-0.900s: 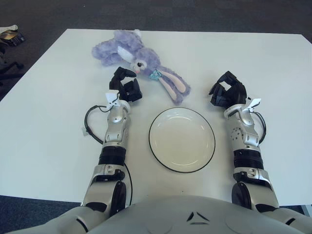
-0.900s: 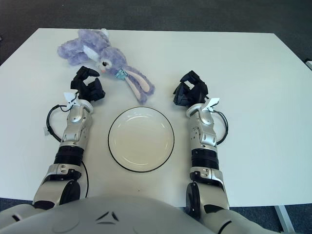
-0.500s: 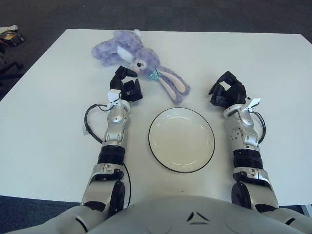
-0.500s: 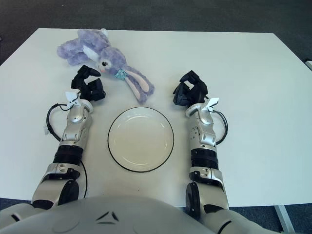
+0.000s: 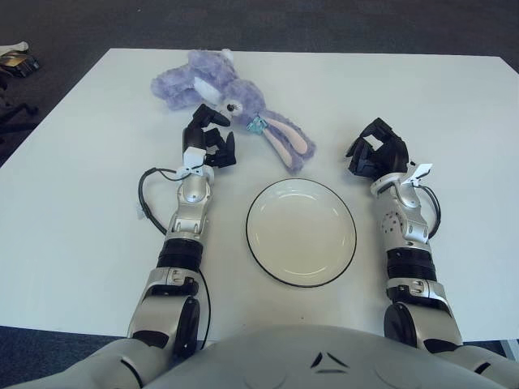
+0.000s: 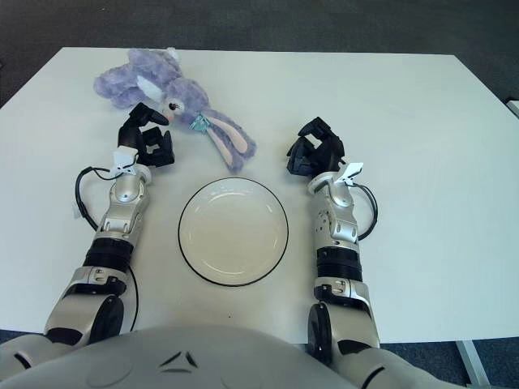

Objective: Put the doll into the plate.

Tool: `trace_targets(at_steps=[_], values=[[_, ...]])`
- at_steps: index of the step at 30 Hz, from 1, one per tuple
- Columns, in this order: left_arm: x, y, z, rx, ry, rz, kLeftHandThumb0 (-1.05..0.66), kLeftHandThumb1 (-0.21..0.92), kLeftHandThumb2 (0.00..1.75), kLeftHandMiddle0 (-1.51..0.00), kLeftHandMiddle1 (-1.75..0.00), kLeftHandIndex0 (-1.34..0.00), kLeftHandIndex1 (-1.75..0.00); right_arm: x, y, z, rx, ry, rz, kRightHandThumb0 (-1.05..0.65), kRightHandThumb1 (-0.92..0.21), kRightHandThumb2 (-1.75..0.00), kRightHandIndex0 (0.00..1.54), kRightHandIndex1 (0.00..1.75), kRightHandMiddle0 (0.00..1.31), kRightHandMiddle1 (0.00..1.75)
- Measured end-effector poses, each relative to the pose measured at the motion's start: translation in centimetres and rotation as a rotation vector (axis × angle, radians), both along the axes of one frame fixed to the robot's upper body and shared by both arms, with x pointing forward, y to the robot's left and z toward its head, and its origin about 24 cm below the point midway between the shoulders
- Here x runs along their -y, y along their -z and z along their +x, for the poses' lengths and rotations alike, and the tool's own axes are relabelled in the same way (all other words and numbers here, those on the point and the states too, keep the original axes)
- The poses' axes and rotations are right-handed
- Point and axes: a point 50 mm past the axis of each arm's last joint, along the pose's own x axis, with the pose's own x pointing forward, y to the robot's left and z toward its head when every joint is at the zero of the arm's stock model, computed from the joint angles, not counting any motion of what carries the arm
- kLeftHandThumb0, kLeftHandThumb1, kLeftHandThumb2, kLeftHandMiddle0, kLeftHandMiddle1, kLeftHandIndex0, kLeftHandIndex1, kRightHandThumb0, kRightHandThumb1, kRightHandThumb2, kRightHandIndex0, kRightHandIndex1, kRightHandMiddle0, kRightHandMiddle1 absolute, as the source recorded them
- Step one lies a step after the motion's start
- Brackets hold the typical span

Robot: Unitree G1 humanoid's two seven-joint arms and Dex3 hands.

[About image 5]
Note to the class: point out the purple plush bunny doll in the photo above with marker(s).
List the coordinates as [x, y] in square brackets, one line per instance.
[243, 93]

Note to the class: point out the white plate black rim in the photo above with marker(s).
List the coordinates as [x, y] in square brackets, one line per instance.
[301, 233]

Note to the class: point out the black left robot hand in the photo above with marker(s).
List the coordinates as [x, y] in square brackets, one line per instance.
[194, 138]

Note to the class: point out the black office chair base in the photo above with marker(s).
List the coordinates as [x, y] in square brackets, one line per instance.
[20, 109]

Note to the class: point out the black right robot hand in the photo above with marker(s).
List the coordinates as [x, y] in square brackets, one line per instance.
[389, 154]

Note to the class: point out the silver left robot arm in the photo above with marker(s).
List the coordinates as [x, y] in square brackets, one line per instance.
[190, 194]

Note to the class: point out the grey metal table leg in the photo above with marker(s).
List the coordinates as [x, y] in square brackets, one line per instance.
[511, 348]

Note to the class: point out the dark box on floor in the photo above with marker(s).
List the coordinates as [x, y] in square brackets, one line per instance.
[20, 62]

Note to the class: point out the grey robot torso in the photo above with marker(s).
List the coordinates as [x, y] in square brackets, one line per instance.
[284, 356]

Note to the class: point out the white object on floor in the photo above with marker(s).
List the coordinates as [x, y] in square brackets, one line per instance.
[18, 45]

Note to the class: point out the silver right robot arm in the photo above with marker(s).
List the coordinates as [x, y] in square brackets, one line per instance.
[409, 227]

